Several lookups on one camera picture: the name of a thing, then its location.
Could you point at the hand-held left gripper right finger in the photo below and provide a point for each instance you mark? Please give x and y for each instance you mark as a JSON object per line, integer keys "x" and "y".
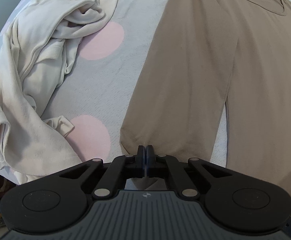
{"x": 149, "y": 162}

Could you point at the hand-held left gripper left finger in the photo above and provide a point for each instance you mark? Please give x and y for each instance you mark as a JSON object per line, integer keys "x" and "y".
{"x": 141, "y": 162}

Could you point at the taupe long sleeve shirt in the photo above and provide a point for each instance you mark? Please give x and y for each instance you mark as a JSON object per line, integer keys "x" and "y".
{"x": 198, "y": 67}

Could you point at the polka dot bed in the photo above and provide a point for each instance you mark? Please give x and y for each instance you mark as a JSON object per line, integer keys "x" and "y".
{"x": 105, "y": 85}

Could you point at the white garment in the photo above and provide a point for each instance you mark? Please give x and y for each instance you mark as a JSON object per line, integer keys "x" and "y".
{"x": 35, "y": 75}

